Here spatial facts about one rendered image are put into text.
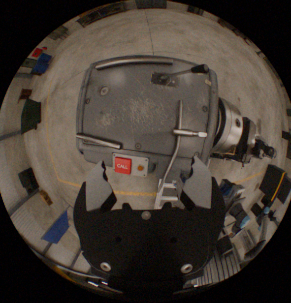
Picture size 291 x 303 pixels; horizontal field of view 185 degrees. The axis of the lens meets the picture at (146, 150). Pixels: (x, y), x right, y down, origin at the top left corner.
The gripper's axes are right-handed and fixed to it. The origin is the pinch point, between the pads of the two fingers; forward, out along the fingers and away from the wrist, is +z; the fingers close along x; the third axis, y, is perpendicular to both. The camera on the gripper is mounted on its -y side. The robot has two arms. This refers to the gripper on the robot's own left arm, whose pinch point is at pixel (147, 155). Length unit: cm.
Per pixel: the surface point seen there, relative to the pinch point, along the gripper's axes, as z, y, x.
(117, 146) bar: 13.6, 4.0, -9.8
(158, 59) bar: 19.2, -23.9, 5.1
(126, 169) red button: 12.5, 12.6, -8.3
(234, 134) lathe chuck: 15.7, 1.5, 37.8
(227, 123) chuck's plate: 16.6, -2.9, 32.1
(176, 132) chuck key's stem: 13.2, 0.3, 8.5
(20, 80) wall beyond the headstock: 194, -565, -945
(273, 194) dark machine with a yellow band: -37, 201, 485
